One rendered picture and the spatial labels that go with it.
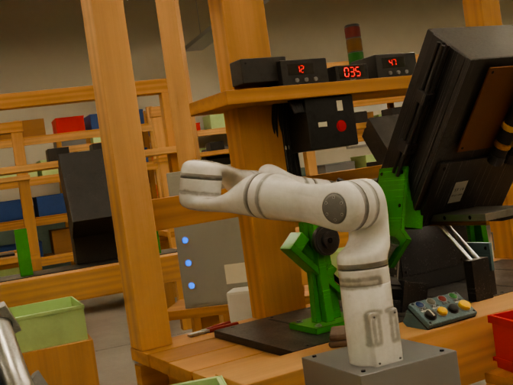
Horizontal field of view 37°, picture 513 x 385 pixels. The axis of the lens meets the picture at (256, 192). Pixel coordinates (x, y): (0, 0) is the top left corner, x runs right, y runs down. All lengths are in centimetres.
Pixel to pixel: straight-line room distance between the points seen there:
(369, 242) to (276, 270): 90
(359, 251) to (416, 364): 22
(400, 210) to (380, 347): 73
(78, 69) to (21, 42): 88
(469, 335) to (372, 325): 55
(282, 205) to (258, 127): 83
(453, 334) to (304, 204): 61
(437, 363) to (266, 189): 45
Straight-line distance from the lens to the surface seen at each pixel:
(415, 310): 186
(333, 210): 137
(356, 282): 139
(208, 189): 166
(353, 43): 253
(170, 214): 223
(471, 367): 193
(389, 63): 246
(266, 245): 226
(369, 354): 141
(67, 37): 1213
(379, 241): 141
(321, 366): 148
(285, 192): 146
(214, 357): 193
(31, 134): 883
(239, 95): 212
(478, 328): 193
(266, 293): 227
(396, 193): 209
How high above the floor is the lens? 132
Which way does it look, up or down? 2 degrees down
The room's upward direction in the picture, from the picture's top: 8 degrees counter-clockwise
